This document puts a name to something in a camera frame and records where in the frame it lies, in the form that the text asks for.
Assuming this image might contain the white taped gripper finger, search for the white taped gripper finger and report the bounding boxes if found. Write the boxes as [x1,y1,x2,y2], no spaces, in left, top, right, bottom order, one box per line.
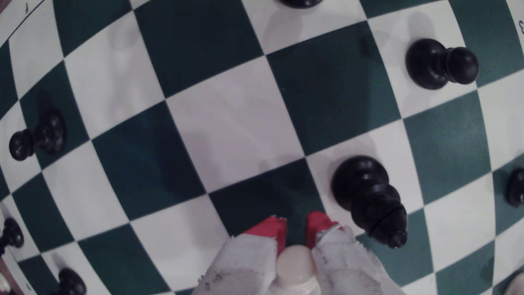
[192,216,287,295]
[306,211,406,295]

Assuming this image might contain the white chess pawn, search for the white chess pawn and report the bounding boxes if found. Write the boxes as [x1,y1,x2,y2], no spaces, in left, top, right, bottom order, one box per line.
[275,245,320,295]

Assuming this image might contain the black chess bishop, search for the black chess bishop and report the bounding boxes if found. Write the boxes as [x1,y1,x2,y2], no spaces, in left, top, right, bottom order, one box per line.
[331,155,409,249]

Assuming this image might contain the green white chess mat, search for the green white chess mat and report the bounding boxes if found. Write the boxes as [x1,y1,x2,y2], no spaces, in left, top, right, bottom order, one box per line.
[0,0,524,295]

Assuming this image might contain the white chess rook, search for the white chess rook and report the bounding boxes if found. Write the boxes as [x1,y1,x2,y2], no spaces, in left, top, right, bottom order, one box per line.
[503,272,524,295]

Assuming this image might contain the black chess pawn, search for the black chess pawn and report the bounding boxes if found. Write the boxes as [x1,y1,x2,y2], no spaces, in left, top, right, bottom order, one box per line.
[278,0,324,9]
[0,217,24,255]
[9,111,67,161]
[505,168,524,208]
[405,38,480,91]
[51,267,87,295]

